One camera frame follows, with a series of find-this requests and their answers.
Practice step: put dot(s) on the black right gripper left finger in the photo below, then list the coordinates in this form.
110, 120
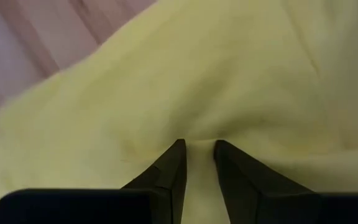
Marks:
174, 174

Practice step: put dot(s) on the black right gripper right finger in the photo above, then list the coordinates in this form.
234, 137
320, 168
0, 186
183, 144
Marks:
253, 193

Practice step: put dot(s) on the yellow t-shirt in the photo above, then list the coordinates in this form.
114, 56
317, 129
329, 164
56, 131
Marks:
228, 77

